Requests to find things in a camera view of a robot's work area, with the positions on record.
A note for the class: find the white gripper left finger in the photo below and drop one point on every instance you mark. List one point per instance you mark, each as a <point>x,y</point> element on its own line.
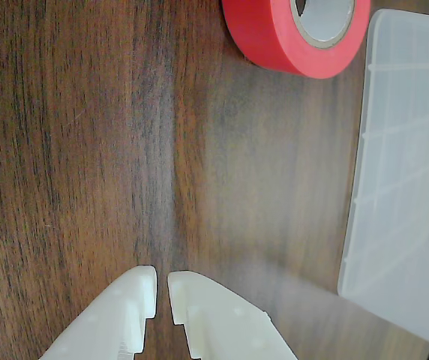
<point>120,311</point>

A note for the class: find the red tape roll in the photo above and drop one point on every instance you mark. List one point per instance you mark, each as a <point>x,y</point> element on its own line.
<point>274,45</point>

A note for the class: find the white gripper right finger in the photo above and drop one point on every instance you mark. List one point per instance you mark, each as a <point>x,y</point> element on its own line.
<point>222,326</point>

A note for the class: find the clear plastic storage box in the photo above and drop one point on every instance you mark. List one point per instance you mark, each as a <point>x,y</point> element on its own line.
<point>405,187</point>

